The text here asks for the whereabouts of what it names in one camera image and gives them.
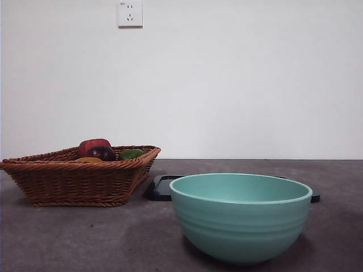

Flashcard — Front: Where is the dark green rectangular tray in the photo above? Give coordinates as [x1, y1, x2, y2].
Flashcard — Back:
[145, 175, 321, 203]

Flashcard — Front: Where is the white wall socket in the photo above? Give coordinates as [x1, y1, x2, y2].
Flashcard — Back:
[117, 0, 143, 28]

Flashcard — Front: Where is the dark purple plum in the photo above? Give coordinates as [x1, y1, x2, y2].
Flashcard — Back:
[86, 144, 116, 162]

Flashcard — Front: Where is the red apple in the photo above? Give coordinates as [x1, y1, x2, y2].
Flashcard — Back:
[78, 138, 112, 158]

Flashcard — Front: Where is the green avocado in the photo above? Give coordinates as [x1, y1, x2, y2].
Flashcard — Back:
[117, 148, 145, 162]

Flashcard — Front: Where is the brown wicker basket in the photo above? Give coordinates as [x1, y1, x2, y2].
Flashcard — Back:
[0, 145, 162, 207]

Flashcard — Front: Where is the teal ribbed bowl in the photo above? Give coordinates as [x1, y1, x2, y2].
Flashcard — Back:
[169, 172, 313, 266]

